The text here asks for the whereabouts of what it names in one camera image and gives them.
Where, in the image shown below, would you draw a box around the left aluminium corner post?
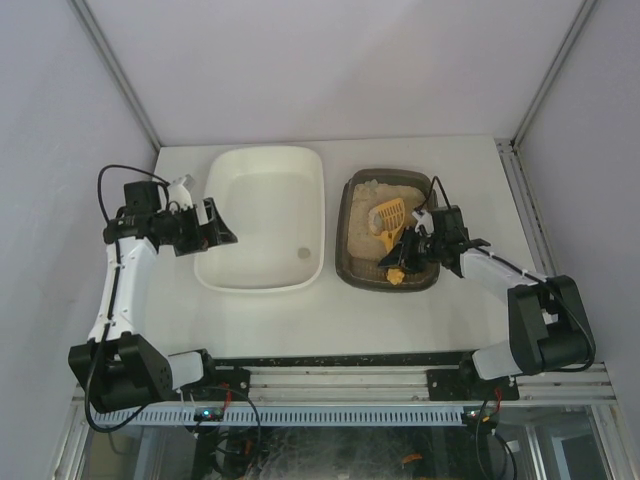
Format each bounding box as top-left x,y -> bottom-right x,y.
68,0 -> 162,153

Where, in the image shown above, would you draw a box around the dark grey litter box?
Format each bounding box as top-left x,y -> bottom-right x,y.
335,168 -> 439,293

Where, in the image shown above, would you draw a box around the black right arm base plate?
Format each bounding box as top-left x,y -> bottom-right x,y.
426,369 -> 520,401

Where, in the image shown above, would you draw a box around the right aluminium corner post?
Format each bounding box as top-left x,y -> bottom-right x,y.
511,0 -> 601,147

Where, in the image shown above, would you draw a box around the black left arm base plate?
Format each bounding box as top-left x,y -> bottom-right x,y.
168,367 -> 251,402

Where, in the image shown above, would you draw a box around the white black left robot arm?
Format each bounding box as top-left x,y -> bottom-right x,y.
68,175 -> 238,414

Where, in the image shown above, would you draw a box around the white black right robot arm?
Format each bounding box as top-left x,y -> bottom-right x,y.
378,206 -> 596,390

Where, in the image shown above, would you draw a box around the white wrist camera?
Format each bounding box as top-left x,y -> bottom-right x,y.
168,174 -> 195,210
412,210 -> 433,232

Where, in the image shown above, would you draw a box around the orange plastic litter scoop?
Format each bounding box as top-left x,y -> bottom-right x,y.
370,197 -> 406,254

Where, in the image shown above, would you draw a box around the aluminium corner post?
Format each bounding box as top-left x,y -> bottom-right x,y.
511,0 -> 601,147
68,0 -> 162,153

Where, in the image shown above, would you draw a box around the grey slotted cable duct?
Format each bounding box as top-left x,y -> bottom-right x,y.
87,405 -> 466,427

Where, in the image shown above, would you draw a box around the aluminium mounting rail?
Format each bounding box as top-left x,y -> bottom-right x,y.
71,362 -> 617,407

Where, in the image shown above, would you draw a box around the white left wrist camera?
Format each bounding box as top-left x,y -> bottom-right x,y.
168,174 -> 195,210

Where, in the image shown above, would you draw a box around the grey-green litter clump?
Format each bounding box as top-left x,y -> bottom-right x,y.
297,247 -> 311,259
368,209 -> 384,235

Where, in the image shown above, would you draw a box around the white plastic waste tub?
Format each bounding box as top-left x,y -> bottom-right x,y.
194,146 -> 326,293

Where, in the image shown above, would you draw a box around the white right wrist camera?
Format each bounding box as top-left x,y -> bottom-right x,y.
412,210 -> 433,232

